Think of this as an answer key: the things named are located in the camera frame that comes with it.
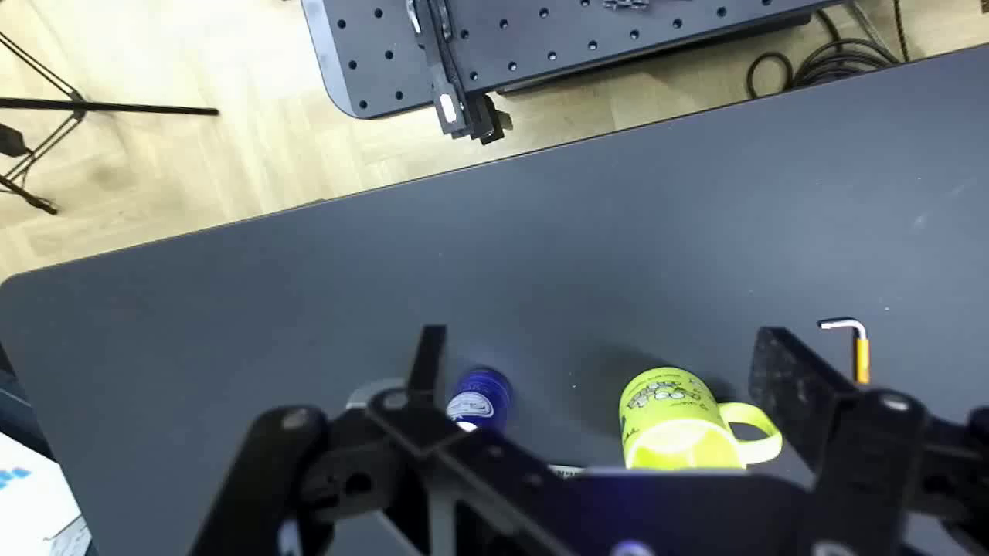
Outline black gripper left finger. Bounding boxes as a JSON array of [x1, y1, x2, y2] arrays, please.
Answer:
[[187, 320, 581, 556]]

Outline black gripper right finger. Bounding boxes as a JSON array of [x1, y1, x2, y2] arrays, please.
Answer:
[[747, 325, 989, 556]]

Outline orange handled hex key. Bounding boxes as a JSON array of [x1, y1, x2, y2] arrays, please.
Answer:
[[816, 316, 875, 390]]

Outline yellow green mug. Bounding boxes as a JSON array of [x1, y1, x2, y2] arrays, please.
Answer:
[[616, 366, 785, 476]]

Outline blue drink can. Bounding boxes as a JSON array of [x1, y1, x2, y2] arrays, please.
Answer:
[[443, 366, 517, 432]]

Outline white paper sheet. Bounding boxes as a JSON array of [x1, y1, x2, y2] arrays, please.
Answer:
[[0, 429, 94, 556]]

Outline black tripod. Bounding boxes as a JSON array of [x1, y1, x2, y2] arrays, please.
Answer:
[[0, 28, 223, 219]]

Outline grey perforated breadboard table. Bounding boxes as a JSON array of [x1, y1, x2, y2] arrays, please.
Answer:
[[300, 0, 843, 120]]

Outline black camera clamp mount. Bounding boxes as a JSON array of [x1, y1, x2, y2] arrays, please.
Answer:
[[411, 0, 517, 147]]

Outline black floor cables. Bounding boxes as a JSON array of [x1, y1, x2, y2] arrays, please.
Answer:
[[745, 0, 915, 102]]

